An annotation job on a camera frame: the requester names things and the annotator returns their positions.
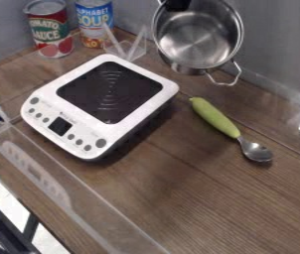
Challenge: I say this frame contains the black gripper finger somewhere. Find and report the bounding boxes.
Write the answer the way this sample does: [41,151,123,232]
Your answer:
[165,0,192,12]

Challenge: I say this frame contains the silver pot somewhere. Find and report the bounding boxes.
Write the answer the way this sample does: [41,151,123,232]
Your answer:
[152,0,244,86]

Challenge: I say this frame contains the white and black stove top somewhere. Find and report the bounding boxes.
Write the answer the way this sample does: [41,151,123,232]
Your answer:
[21,54,180,161]

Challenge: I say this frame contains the alphabet soup can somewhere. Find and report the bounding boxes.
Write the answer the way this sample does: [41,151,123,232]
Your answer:
[76,0,114,49]

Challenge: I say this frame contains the tomato sauce can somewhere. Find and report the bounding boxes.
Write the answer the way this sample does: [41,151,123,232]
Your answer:
[23,0,76,59]

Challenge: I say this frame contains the clear acrylic front barrier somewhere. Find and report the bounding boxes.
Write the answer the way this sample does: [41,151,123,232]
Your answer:
[0,106,171,254]

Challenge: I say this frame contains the clear acrylic corner bracket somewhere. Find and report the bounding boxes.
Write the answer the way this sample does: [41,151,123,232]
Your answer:
[102,24,148,62]

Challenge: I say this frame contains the green handled spoon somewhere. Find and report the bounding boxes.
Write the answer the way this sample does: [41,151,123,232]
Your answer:
[191,97,274,163]

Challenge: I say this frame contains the black table leg frame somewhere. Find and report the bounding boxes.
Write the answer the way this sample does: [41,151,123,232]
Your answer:
[0,210,42,254]

